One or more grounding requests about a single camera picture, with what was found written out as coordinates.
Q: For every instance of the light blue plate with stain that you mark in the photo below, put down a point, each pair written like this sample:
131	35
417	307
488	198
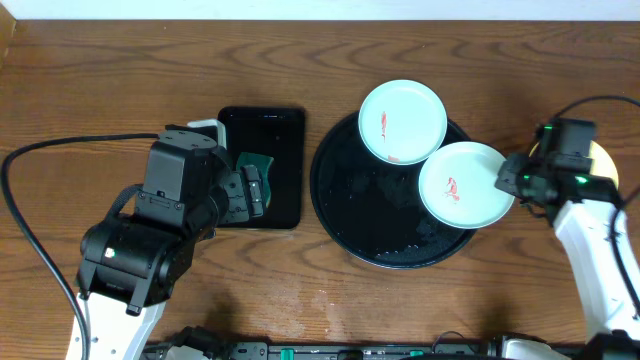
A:
402	122

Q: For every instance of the black round tray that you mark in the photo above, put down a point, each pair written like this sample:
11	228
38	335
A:
372	209

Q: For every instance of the pale green plate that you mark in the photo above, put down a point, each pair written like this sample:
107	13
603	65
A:
457	185

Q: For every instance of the green yellow sponge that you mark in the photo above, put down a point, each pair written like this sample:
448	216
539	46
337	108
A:
263	164

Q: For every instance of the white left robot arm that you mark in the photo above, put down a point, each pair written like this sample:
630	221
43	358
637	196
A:
146	242

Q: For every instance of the yellow plate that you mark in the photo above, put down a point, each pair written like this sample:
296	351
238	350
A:
603	171

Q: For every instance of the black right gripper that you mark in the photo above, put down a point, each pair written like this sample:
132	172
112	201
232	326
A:
507	179

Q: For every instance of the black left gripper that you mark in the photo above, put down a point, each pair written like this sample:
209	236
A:
239	198

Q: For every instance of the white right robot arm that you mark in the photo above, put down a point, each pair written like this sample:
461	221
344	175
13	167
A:
579	195

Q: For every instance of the black rectangular tray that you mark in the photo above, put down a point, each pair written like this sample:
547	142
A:
277	132

